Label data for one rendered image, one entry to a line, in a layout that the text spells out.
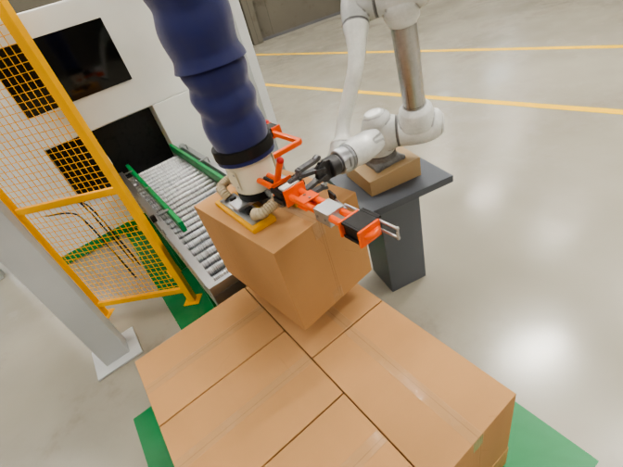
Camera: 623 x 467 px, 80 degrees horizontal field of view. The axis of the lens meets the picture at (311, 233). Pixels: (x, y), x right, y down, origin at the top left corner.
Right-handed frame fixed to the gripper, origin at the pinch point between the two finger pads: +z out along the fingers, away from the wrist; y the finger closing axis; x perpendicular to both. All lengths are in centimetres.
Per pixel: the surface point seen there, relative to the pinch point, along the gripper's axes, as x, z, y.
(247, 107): 15.6, -1.8, -25.5
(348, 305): 0, -9, 66
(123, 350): 124, 96, 116
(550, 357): -58, -77, 120
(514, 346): -43, -72, 120
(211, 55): 15.4, 3.2, -43.3
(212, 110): 18.7, 8.3, -28.3
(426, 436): -59, 9, 66
